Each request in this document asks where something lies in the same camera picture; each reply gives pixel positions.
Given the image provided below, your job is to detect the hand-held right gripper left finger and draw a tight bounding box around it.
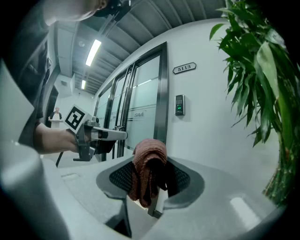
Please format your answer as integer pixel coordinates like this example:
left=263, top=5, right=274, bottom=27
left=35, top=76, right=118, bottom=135
left=41, top=156, right=135, bottom=240

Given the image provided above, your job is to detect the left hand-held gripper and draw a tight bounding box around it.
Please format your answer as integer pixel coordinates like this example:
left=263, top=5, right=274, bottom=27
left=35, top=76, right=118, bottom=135
left=63, top=104, right=128, bottom=162

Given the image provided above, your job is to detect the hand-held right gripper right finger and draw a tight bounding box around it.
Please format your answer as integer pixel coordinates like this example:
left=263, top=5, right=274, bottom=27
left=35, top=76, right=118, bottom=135
left=140, top=157, right=288, bottom=240

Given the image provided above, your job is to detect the black keypad access terminal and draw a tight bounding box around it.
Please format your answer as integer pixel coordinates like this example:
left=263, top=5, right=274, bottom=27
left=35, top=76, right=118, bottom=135
left=175, top=94, right=186, bottom=116

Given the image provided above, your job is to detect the person's left forearm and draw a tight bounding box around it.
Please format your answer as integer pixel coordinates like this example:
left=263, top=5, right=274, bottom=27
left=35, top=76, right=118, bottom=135
left=33, top=122, right=79, bottom=155

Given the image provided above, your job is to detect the plain frosted glass door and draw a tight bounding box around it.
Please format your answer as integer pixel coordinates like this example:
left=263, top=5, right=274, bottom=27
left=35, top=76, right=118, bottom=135
left=109, top=72, right=128, bottom=132

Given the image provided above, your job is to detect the frosted glass door with logo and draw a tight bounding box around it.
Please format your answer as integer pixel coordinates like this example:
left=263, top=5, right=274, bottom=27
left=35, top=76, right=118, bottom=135
left=126, top=55, right=162, bottom=150

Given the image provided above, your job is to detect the door number plate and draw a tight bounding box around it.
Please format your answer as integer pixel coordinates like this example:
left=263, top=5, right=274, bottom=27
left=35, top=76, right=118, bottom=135
left=172, top=62, right=197, bottom=75

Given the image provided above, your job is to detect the person's black shirt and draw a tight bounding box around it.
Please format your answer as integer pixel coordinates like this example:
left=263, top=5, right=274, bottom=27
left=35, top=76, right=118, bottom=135
left=3, top=21, right=56, bottom=147

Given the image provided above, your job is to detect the green potted plant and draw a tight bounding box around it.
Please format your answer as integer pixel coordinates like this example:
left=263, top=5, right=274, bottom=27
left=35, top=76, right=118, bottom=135
left=209, top=0, right=300, bottom=207

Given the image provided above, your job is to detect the person's head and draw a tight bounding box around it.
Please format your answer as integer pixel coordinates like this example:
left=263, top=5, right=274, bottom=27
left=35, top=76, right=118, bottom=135
left=43, top=0, right=108, bottom=26

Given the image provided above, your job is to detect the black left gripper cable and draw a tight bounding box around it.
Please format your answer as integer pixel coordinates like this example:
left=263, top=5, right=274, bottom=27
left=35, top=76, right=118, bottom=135
left=55, top=151, right=64, bottom=168

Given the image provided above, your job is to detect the dark metal door frame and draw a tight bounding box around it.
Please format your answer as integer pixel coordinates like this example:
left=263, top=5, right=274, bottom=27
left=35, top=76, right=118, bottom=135
left=93, top=41, right=170, bottom=162

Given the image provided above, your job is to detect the white ceiling duct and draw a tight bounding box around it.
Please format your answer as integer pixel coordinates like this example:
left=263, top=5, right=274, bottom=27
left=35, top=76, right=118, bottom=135
left=60, top=77, right=76, bottom=97

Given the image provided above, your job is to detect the black head-worn camera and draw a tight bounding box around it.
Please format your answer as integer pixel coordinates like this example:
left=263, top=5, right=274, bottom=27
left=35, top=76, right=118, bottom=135
left=93, top=0, right=132, bottom=18

